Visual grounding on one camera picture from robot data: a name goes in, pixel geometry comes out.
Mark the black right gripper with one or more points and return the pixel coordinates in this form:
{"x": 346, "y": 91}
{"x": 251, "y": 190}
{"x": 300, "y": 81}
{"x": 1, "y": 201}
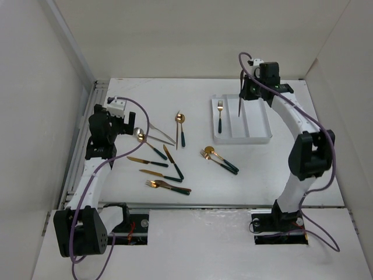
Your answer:
{"x": 245, "y": 94}

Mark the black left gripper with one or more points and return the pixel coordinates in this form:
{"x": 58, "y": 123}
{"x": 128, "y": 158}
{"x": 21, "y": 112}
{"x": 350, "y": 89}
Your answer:
{"x": 125, "y": 128}

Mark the rose gold knife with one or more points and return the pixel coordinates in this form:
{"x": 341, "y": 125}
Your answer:
{"x": 241, "y": 87}

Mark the gold spoon green handle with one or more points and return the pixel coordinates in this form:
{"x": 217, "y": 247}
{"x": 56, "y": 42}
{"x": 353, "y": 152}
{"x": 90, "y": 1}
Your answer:
{"x": 210, "y": 150}
{"x": 182, "y": 120}
{"x": 141, "y": 138}

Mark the gold fork green handle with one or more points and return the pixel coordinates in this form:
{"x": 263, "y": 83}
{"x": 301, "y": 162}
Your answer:
{"x": 220, "y": 109}
{"x": 154, "y": 185}
{"x": 208, "y": 157}

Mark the silver spoon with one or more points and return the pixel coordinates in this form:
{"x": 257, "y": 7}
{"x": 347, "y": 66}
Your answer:
{"x": 139, "y": 132}

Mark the rose gold fork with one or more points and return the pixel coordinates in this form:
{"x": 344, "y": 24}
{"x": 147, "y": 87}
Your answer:
{"x": 177, "y": 120}

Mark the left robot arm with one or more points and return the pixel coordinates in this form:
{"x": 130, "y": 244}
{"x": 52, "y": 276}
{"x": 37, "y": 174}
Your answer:
{"x": 80, "y": 228}

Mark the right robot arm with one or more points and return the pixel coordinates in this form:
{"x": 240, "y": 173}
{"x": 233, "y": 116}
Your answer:
{"x": 313, "y": 151}

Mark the white three-slot cutlery tray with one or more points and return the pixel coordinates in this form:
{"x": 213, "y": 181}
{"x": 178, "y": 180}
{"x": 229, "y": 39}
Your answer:
{"x": 251, "y": 128}

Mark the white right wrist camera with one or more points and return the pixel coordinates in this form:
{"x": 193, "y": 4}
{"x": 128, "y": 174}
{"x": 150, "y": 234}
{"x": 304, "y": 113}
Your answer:
{"x": 254, "y": 65}

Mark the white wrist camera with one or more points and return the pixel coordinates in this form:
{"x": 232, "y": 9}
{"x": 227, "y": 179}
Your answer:
{"x": 116, "y": 107}
{"x": 254, "y": 65}

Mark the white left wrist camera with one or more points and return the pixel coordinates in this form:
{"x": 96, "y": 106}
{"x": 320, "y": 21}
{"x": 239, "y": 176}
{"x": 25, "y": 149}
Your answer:
{"x": 116, "y": 107}

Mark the gold knife green handle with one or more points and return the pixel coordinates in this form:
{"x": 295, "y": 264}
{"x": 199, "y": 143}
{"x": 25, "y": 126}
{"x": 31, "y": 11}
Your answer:
{"x": 173, "y": 162}
{"x": 179, "y": 180}
{"x": 146, "y": 162}

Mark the aluminium rail frame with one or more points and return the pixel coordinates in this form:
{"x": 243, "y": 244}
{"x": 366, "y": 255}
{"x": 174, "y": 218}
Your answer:
{"x": 75, "y": 166}

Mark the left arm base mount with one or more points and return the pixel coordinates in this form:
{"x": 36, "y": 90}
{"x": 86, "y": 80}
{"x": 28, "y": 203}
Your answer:
{"x": 130, "y": 226}

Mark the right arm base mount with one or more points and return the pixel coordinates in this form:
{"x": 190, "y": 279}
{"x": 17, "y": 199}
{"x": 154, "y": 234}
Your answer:
{"x": 267, "y": 232}

